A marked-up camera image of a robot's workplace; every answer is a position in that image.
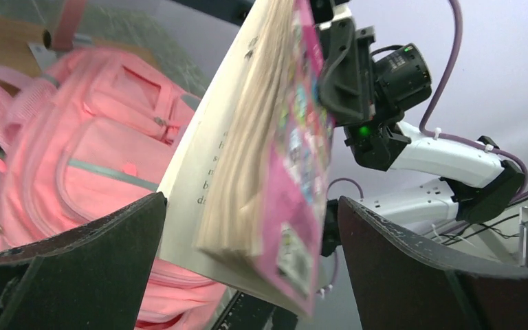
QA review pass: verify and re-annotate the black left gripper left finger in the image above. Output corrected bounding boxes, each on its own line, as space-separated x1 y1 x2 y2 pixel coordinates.
0 192 167 329

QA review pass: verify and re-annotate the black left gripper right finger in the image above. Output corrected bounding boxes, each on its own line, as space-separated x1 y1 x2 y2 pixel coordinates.
338 197 528 329

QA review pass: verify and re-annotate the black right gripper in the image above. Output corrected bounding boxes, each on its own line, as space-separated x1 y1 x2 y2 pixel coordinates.
309 0 433 129

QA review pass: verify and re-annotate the pink sticker card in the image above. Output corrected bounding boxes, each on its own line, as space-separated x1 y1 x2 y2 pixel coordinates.
157 0 336 319

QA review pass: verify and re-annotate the pink student backpack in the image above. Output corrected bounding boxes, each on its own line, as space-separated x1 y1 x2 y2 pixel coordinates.
0 0 228 330

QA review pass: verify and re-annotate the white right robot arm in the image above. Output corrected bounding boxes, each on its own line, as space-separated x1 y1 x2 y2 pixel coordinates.
313 1 527 225

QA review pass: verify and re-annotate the wooden support block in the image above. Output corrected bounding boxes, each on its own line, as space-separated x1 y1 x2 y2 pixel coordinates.
0 11 160 96

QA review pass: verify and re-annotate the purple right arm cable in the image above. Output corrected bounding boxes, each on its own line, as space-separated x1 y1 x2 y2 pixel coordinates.
316 0 528 297

